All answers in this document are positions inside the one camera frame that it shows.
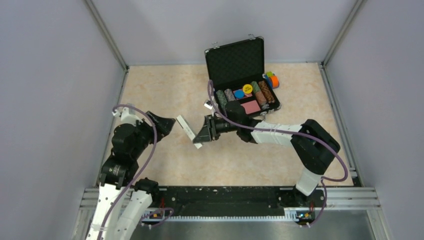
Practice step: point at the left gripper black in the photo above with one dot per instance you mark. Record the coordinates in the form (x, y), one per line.
(163, 125)

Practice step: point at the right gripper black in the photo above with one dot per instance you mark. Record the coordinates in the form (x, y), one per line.
(208, 132)

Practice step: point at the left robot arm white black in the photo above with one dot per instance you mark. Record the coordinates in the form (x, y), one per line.
(121, 204)

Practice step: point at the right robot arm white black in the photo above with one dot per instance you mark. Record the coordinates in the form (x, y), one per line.
(315, 147)

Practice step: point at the blue round chip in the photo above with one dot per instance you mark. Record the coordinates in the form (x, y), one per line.
(239, 94)

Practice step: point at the pink card deck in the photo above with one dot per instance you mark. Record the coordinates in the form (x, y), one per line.
(251, 107)

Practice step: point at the yellow big blind chip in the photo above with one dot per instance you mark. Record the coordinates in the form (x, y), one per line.
(247, 89)

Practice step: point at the black poker chip case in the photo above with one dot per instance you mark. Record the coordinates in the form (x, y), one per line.
(233, 65)

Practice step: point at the green toy block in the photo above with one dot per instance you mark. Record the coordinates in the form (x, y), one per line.
(270, 74)

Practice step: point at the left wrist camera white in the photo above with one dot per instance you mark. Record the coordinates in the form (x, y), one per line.
(126, 115)

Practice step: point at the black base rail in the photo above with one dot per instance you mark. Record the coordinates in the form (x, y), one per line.
(232, 202)

